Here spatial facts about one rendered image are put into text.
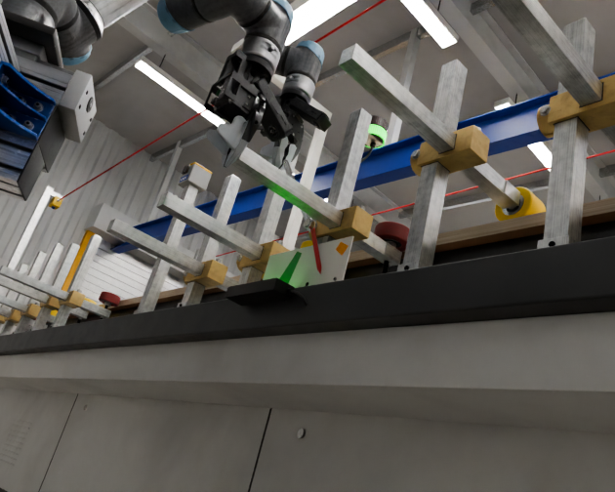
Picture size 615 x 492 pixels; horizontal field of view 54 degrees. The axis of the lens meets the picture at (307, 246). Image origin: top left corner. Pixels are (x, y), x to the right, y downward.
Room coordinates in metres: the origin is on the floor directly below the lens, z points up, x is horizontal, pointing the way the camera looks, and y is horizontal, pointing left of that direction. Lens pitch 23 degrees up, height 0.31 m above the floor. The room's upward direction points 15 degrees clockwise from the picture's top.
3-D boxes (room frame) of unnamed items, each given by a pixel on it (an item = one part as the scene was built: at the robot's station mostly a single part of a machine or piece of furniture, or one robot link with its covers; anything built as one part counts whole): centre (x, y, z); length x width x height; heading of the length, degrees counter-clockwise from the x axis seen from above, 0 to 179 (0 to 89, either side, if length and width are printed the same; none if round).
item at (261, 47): (0.91, 0.18, 1.04); 0.08 x 0.08 x 0.05
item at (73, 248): (2.54, 0.99, 0.89); 0.04 x 0.04 x 0.48; 36
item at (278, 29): (0.91, 0.18, 1.12); 0.09 x 0.08 x 0.11; 140
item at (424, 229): (0.92, -0.19, 0.93); 0.04 x 0.04 x 0.48; 36
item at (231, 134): (0.89, 0.18, 0.86); 0.06 x 0.03 x 0.09; 126
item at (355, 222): (1.10, -0.05, 0.85); 0.14 x 0.06 x 0.05; 36
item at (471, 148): (0.90, -0.20, 0.95); 0.14 x 0.06 x 0.05; 36
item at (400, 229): (1.16, -0.17, 0.85); 0.08 x 0.08 x 0.11
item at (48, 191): (3.42, 1.58, 1.20); 0.12 x 0.09 x 1.00; 126
